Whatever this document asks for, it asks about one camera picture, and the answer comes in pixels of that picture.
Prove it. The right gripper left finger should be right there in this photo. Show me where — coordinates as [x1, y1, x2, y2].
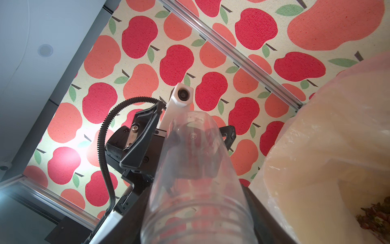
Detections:
[94, 192, 150, 244]

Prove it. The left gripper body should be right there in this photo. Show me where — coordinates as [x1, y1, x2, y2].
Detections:
[105, 126, 219, 195]

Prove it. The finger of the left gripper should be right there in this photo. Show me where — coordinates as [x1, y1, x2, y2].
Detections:
[119, 100, 165, 170]
[219, 125, 237, 150]

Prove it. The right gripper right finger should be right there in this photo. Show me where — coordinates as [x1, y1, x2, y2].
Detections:
[242, 186, 296, 244]

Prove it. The clear tea jar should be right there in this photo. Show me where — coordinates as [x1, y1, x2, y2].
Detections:
[141, 111, 258, 244]

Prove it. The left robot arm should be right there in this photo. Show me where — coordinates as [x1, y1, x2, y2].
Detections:
[85, 97, 168, 244]

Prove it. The clear plastic bin liner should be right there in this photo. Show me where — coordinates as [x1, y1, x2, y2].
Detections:
[248, 51, 390, 244]

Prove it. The white trash bin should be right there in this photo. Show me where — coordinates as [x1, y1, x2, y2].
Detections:
[263, 73, 390, 244]

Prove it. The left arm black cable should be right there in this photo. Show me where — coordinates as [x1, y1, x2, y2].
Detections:
[96, 96, 161, 214]

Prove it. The left aluminium frame post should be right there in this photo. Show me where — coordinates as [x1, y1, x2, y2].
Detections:
[161, 1, 303, 111]

